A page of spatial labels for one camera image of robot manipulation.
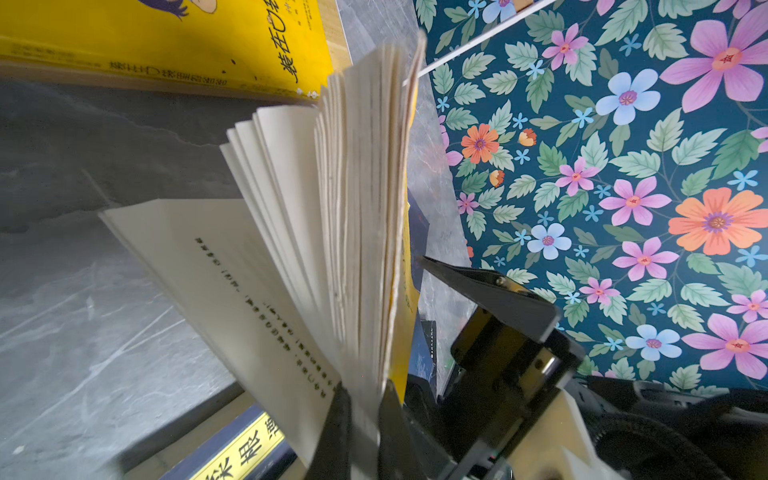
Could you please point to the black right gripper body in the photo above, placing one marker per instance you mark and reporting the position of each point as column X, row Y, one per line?
column 510, row 363

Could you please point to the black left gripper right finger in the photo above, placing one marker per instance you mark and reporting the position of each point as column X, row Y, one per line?
column 397, row 459

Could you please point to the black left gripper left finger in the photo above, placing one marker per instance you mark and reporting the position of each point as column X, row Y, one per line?
column 331, row 460

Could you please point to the yellow cartoon cover book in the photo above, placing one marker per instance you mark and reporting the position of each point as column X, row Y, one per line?
column 303, row 283

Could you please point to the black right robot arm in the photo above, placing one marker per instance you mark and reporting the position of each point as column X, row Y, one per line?
column 602, row 428

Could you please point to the blue book in middle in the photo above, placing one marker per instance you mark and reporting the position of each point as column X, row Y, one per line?
column 238, row 440

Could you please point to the yellow book under shelf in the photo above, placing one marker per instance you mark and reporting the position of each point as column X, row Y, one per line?
column 253, row 48

